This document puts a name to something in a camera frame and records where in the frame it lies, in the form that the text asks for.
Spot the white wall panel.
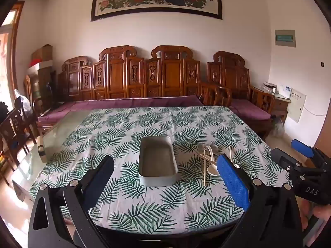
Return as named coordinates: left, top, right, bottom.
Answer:
left=287, top=88, right=307, bottom=123

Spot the grey plastic bag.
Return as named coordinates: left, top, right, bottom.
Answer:
left=271, top=116, right=285, bottom=136

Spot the person's right hand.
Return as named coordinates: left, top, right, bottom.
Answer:
left=300, top=200, right=331, bottom=231

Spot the clear plastic bag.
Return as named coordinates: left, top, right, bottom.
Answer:
left=14, top=89, right=29, bottom=109

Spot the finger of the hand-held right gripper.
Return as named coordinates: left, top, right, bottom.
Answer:
left=291, top=139, right=327, bottom=169
left=271, top=148, right=311, bottom=173

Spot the carved wooden sofa bench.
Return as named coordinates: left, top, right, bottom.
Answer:
left=36, top=45, right=233, bottom=135

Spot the wooden side table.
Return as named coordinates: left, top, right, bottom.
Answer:
left=271, top=93, right=291, bottom=124

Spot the white wall cable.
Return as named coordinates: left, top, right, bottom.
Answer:
left=304, top=105, right=327, bottom=116

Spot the long purple sofa cushion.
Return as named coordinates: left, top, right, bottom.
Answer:
left=37, top=95, right=205, bottom=122

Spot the dark wooden chair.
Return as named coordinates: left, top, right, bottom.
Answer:
left=0, top=106, right=37, bottom=166

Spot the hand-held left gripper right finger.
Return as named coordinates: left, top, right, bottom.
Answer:
left=217, top=154, right=303, bottom=248

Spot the white spoon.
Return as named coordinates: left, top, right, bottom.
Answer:
left=205, top=147, right=219, bottom=176
left=228, top=146, right=241, bottom=168

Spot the white device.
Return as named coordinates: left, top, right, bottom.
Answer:
left=278, top=84, right=293, bottom=99

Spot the leaf-print tablecloth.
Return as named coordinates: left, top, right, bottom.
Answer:
left=28, top=106, right=295, bottom=234

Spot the small taped wooden block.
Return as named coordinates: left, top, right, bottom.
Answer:
left=37, top=137, right=47, bottom=163

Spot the tall wooden chair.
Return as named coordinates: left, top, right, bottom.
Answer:
left=23, top=75, right=35, bottom=105

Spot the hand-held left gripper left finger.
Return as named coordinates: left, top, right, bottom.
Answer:
left=27, top=155, right=115, bottom=248

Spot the carved wooden armchair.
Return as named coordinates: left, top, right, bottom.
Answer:
left=206, top=51, right=276, bottom=140

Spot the purple armchair cushion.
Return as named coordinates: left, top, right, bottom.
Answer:
left=229, top=99, right=273, bottom=120

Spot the grey rectangular container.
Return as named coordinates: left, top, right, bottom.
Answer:
left=138, top=136, right=178, bottom=187

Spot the wooden framed glass door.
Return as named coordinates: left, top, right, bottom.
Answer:
left=0, top=1, right=25, bottom=109

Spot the wall electrical panel box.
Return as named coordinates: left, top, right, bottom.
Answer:
left=275, top=30, right=296, bottom=47

